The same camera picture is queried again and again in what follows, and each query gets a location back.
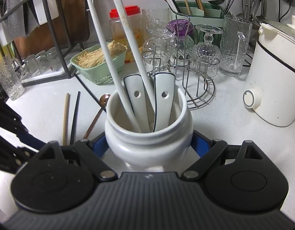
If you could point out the clear glass goblet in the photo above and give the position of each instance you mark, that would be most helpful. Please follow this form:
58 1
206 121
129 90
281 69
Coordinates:
154 48
204 57

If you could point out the wooden cutting board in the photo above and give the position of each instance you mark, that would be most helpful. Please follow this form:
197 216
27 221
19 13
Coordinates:
73 16

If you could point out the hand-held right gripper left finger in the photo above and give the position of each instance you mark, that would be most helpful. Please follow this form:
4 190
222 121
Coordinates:
99 146

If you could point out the green utensil holder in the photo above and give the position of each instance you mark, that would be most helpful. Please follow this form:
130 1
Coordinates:
209 12

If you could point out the small clear drinking glass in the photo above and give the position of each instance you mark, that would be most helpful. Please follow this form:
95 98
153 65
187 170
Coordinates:
31 66
54 60
42 62

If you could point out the textured steel cleaver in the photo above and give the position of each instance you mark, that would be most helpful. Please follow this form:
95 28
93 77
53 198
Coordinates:
14 12

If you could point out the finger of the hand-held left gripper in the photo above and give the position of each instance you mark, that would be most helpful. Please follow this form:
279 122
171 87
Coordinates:
15 134
13 159

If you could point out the white ceramic jar mug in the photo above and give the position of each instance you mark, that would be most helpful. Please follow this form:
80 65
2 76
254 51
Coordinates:
147 146

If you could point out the steel ladle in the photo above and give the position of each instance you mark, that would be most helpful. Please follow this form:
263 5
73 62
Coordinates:
216 2

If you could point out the white knife blade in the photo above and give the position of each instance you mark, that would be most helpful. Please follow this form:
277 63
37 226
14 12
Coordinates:
3 32

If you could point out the clear jar with red lid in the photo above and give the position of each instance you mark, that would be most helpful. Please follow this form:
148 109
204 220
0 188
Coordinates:
136 21

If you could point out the plain steel cleaver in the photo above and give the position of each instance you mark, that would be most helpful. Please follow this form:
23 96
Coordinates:
31 20

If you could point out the thin black chopstick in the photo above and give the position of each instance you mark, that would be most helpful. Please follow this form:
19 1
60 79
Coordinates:
232 1

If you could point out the tall textured glass mug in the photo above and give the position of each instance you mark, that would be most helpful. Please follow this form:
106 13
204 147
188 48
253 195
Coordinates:
8 81
159 14
233 48

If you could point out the pile of pale thin sticks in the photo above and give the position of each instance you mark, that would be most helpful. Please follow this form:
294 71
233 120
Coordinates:
94 57

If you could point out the black dish rack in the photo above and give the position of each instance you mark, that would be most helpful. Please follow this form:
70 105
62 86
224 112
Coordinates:
61 40

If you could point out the glass jar with purple lid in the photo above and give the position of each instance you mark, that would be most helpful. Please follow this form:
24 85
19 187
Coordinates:
179 25

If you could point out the small white cutting board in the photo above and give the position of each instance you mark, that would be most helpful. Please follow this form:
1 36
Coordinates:
45 9

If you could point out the set of hanging steel utensils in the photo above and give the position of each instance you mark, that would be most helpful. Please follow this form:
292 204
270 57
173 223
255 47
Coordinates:
254 2

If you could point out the white ceramic spoon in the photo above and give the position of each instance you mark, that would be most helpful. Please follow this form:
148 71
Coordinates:
134 86
163 83

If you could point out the white drip tray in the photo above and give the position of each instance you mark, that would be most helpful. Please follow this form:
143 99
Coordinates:
66 73

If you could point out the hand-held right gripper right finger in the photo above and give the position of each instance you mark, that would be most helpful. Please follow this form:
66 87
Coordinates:
201 145

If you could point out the green plastic basket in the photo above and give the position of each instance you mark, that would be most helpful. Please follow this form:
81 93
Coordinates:
99 75

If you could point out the white electric cooking pot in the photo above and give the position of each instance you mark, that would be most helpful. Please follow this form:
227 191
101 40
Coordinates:
276 81

